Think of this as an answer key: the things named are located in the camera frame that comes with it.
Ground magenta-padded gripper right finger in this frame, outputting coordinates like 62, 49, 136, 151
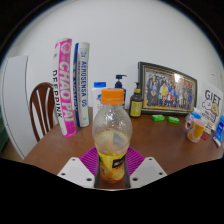
123, 146, 168, 190

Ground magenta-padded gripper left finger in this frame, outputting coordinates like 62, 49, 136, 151
57, 146, 102, 190

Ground clear orange-capped drink bottle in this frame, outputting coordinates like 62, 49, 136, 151
91, 87, 133, 184

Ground pink and yellow mug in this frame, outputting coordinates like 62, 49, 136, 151
185, 118, 206, 144

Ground brown yellow-labelled pump bottle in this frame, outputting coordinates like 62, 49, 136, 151
129, 82, 144, 119

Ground brown wooden chair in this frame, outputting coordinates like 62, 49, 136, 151
29, 82, 58, 143

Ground blue tissue pack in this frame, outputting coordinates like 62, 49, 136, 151
189, 111, 203, 121

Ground blue detergent bottle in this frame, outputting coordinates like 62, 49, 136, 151
213, 114, 224, 148

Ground framed group picture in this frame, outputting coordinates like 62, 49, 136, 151
137, 61, 198, 117

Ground white flat panel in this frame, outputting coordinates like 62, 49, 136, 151
1, 54, 38, 160

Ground dark blue pump bottle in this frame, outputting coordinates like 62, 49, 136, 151
114, 74, 128, 109

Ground white printed gift bag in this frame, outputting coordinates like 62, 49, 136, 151
196, 83, 224, 129

